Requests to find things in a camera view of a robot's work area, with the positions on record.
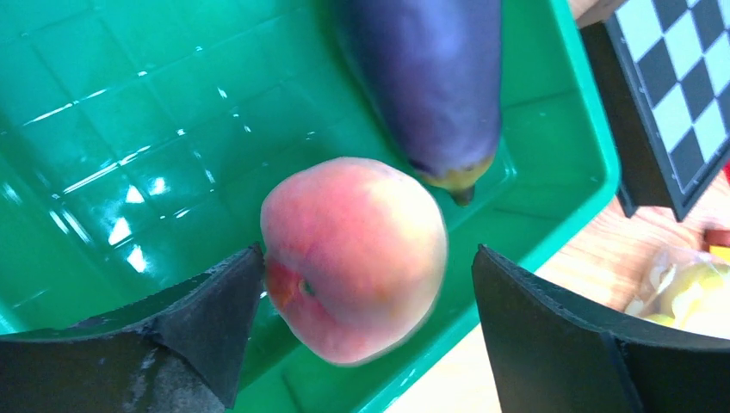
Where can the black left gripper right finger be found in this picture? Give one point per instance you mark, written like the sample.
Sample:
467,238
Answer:
553,350

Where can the green plastic tray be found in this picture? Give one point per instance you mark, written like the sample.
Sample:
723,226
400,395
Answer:
139,138

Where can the yellow toy block car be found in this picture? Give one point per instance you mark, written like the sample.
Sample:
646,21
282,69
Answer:
716,242

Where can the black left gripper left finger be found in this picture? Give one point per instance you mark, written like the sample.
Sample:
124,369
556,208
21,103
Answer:
178,350

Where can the clear zip top bag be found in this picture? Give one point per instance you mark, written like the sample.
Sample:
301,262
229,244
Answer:
686,290

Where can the black grey checkerboard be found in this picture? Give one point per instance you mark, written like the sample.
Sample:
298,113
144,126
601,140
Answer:
662,70

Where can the dark purple fake eggplant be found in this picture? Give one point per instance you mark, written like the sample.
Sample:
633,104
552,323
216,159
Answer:
432,71

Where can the pink fake peach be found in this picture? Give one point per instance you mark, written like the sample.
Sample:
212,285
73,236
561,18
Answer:
356,253

